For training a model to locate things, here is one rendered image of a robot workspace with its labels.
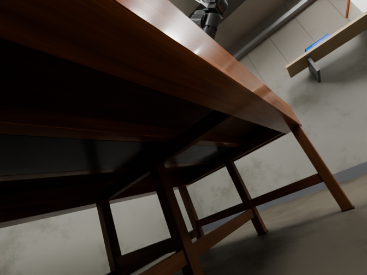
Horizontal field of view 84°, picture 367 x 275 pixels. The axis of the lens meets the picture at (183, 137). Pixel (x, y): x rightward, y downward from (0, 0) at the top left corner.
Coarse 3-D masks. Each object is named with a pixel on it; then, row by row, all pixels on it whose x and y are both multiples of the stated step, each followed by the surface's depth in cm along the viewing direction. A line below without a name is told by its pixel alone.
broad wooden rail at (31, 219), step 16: (176, 176) 191; (32, 192) 104; (48, 192) 109; (64, 192) 114; (80, 192) 121; (96, 192) 128; (128, 192) 144; (144, 192) 155; (0, 208) 92; (16, 208) 96; (32, 208) 100; (48, 208) 105; (64, 208) 110; (80, 208) 121; (0, 224) 92; (16, 224) 101
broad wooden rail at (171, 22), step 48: (0, 0) 22; (48, 0) 24; (96, 0) 25; (144, 0) 35; (48, 48) 29; (96, 48) 31; (144, 48) 35; (192, 48) 41; (192, 96) 54; (240, 96) 65
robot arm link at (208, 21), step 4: (204, 16) 85; (208, 16) 83; (212, 16) 82; (216, 16) 82; (220, 16) 83; (204, 20) 86; (208, 20) 82; (212, 20) 82; (216, 20) 82; (204, 24) 86; (208, 24) 82; (212, 24) 82; (216, 24) 83; (216, 28) 84
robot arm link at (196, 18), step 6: (210, 0) 80; (216, 0) 80; (210, 6) 81; (198, 12) 87; (204, 12) 85; (210, 12) 84; (216, 12) 83; (192, 18) 87; (198, 18) 85; (222, 18) 86; (198, 24) 86
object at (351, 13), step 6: (348, 0) 221; (354, 0) 218; (360, 0) 215; (366, 0) 212; (348, 6) 230; (354, 6) 219; (360, 6) 214; (366, 6) 212; (348, 12) 238; (354, 12) 226; (360, 12) 216; (348, 18) 245; (354, 18) 233
